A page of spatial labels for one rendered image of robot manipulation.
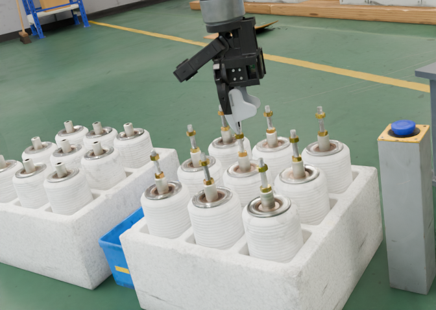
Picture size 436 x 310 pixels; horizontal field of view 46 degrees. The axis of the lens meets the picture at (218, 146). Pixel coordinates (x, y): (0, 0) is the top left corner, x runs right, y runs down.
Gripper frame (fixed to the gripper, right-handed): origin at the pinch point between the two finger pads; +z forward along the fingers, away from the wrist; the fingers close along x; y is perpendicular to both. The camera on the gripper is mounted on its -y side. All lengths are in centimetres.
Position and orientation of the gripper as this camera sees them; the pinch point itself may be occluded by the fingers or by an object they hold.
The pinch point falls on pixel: (233, 126)
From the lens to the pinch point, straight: 99.7
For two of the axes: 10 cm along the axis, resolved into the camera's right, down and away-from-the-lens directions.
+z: 1.9, 9.1, 3.7
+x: 2.4, -4.1, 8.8
